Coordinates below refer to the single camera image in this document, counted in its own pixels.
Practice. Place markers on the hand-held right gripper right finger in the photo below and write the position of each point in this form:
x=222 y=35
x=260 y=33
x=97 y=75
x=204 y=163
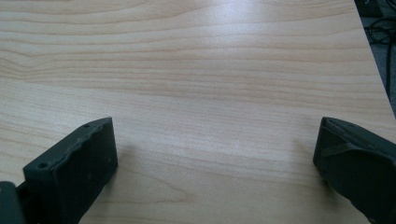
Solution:
x=358 y=161

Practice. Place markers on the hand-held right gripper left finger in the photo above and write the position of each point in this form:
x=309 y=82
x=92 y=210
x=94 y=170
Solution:
x=77 y=168

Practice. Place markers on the black device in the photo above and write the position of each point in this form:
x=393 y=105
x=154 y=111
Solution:
x=369 y=7

